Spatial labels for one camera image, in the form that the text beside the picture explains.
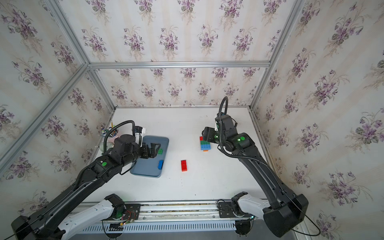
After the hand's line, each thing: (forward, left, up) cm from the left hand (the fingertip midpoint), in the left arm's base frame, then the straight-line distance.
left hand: (155, 144), depth 73 cm
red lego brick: (+16, -25, -19) cm, 36 cm away
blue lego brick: (-2, 0, -19) cm, 19 cm away
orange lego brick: (+8, -27, -21) cm, 36 cm away
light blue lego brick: (+9, -27, -18) cm, 34 cm away
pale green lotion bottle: (+7, +32, -14) cm, 36 cm away
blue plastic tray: (-2, +8, -23) cm, 25 cm away
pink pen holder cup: (+15, +31, -13) cm, 37 cm away
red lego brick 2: (-3, -14, -21) cm, 25 cm away
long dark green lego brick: (+12, -27, -18) cm, 35 cm away
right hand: (+5, -28, +3) cm, 29 cm away
